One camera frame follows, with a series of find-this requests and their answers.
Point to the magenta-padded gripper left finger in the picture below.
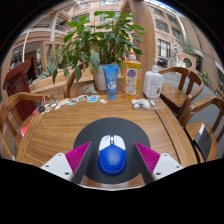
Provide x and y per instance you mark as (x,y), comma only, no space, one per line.
(56,164)

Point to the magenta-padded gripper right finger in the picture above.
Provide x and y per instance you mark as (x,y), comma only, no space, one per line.
(165,164)

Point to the blue and white computer mouse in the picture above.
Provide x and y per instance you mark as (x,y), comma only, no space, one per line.
(112,156)

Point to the dark grey round mouse pad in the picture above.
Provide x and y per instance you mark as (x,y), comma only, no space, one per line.
(110,126)

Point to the red paper shopping bag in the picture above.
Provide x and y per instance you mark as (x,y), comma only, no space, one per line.
(26,128)

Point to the pale picture sticker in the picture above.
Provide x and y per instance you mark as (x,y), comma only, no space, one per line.
(47,109)

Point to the small white sticker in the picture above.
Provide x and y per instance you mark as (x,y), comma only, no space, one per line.
(58,107)

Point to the small black object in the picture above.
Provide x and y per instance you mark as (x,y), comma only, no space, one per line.
(41,109)

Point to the dark picture sticker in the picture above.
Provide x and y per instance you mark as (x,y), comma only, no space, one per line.
(54,103)

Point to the beige flat sticker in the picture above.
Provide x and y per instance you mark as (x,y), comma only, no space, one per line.
(64,102)

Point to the wooden armchair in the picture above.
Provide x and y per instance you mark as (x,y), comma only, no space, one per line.
(193,108)
(175,93)
(68,83)
(20,98)

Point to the blue picture sticker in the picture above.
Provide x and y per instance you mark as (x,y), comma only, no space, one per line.
(73,101)
(83,98)
(93,98)

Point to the clear plastic bag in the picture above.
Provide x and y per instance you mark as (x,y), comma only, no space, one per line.
(141,104)

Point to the small white paper scrap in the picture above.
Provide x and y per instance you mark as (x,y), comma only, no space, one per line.
(103,101)

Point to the white pump bottle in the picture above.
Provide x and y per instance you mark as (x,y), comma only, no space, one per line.
(153,83)

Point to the orange dish soap bottle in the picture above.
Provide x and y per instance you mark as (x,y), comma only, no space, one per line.
(131,78)

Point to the dark red wooden lectern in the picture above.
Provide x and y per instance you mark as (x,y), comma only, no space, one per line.
(16,80)

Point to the blue squeeze tube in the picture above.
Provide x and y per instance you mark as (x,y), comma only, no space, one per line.
(111,80)

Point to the green plant in white pot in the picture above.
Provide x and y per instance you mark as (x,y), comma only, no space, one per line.
(100,36)

